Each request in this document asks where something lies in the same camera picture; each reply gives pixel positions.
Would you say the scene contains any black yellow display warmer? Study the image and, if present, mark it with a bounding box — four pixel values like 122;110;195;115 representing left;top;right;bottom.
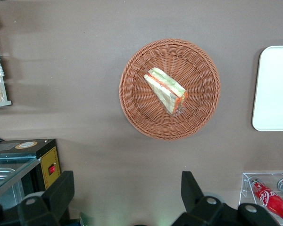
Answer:
0;138;62;210

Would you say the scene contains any clear acrylic bottle box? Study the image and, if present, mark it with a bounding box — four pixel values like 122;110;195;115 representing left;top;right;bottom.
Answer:
239;172;283;226

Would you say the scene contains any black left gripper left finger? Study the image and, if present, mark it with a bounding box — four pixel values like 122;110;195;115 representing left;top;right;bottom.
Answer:
0;170;75;226

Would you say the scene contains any steel pan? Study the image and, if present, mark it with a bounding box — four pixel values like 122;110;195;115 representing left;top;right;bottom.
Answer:
0;167;16;192

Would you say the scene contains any grey metal shelf rack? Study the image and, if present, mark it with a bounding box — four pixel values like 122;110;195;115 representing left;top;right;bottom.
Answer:
0;16;12;109

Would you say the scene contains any white rectangular tray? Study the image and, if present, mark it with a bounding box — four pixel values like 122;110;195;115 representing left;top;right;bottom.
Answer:
251;45;283;132

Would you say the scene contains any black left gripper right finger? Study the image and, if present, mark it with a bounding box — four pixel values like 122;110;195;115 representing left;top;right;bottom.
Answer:
172;171;281;226

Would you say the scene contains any round brown wicker basket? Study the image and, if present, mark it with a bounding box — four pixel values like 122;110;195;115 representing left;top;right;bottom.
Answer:
118;39;221;141

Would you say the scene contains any wrapped triangle sandwich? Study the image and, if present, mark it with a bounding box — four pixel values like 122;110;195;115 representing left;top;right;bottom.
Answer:
143;67;189;116

